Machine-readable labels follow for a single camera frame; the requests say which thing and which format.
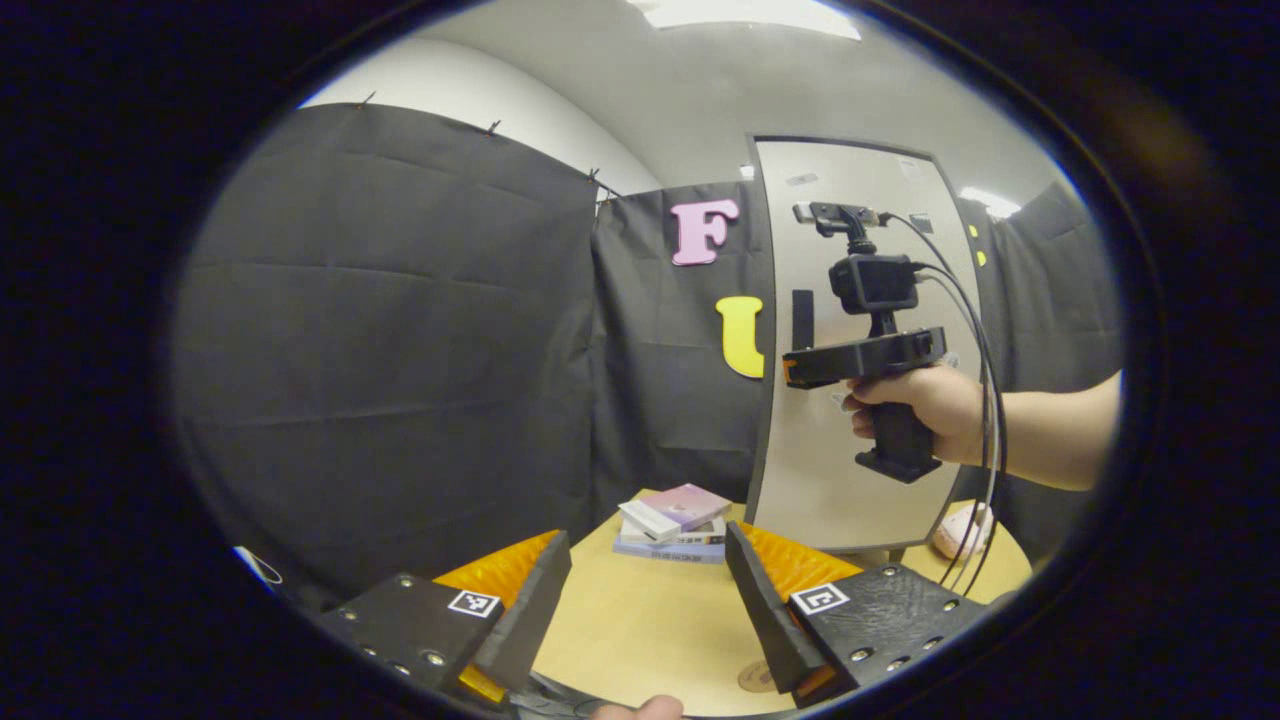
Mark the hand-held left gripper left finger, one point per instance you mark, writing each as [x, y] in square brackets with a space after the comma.
[530, 620]

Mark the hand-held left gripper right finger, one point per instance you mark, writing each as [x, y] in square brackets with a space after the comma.
[770, 620]

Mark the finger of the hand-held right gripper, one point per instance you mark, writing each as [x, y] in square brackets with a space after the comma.
[790, 372]

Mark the grey cabinet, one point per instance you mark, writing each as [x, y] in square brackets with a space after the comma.
[751, 480]

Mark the beige cabinet door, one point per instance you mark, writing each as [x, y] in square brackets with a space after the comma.
[860, 490]

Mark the white book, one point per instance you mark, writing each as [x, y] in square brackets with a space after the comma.
[700, 538]

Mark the blue book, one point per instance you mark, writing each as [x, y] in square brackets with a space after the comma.
[670, 553]

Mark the pink purple book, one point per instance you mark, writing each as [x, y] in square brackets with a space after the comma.
[695, 503]

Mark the small white box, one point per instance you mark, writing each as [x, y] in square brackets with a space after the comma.
[650, 520]

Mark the pink plush toy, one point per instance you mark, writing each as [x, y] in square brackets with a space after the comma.
[965, 535]

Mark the ceiling light panel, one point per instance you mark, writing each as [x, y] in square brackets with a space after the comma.
[750, 15]

